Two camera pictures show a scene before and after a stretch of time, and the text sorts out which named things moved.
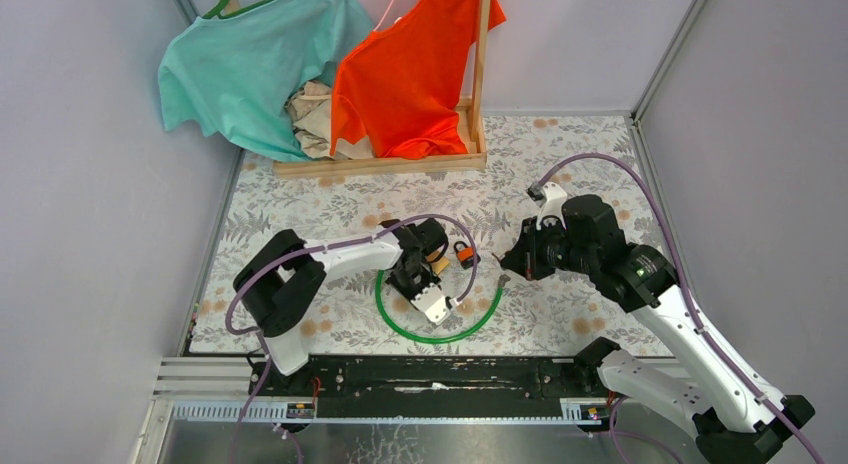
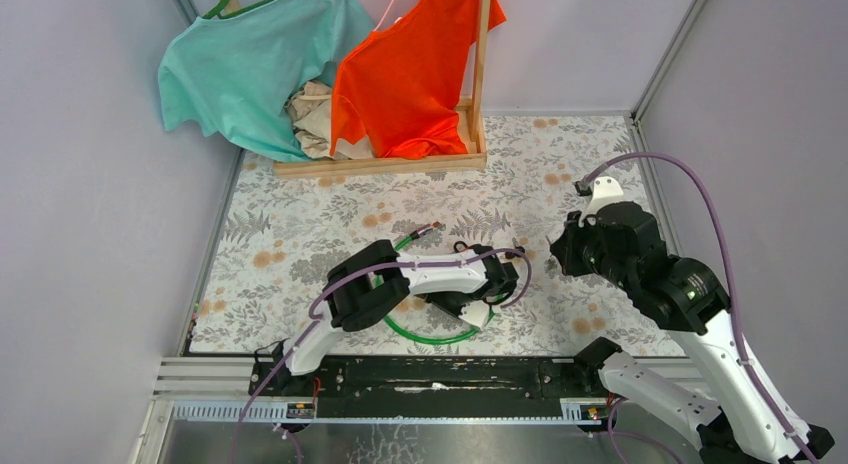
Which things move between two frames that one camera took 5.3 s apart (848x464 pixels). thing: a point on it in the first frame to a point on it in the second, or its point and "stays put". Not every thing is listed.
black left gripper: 428,279 to 433,298
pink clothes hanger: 388,9 stays put
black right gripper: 523,258 to 563,247
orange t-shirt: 398,91 stays put
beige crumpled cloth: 310,109 stays put
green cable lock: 504,280 stays put
